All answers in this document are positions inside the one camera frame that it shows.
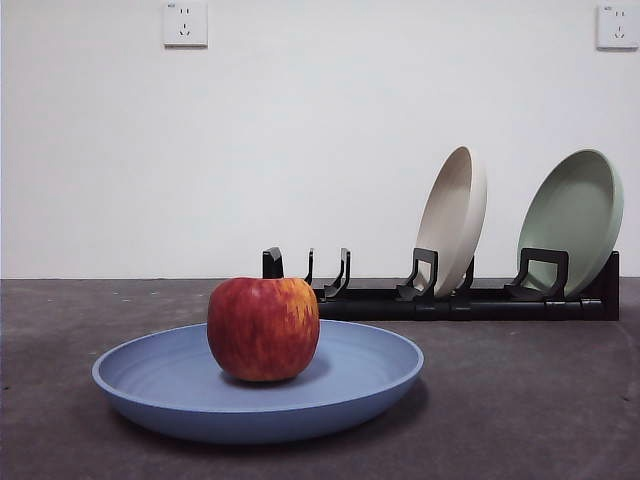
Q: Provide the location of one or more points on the red yellow apple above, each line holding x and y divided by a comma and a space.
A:
262, 330

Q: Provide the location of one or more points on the blue plate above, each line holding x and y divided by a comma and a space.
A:
165, 395

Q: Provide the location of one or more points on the black plate rack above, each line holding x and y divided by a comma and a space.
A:
380, 305

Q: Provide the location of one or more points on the beige plate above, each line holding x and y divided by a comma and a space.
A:
450, 220

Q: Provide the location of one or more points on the green plate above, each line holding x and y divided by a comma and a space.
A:
570, 220

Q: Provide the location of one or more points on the white wall socket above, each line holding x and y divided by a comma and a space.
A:
617, 27
185, 25

